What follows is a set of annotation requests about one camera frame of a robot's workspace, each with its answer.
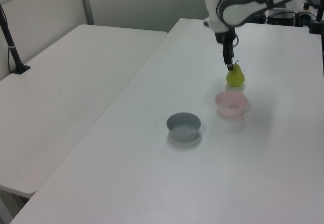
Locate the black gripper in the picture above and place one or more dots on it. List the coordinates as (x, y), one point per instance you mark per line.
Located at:
(225, 37)

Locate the green pear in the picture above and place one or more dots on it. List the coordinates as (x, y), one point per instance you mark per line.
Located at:
(236, 78)

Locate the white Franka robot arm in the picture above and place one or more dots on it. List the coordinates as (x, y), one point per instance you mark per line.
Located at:
(235, 12)

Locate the pink bowl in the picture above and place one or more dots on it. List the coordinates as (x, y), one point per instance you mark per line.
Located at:
(230, 108)

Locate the grey bowl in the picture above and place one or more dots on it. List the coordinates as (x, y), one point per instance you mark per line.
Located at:
(183, 130)

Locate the black equipment box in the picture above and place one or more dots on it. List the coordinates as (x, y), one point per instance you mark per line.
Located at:
(282, 17)

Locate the emergency stop button box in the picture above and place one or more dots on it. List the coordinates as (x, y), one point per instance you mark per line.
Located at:
(305, 12)

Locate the white side table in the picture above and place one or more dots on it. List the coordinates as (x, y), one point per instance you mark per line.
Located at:
(63, 87)

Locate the black camera stand pole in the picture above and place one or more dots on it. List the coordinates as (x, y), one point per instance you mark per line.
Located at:
(11, 46)
(317, 18)

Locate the grey partition post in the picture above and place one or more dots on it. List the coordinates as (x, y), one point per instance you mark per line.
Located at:
(86, 1)

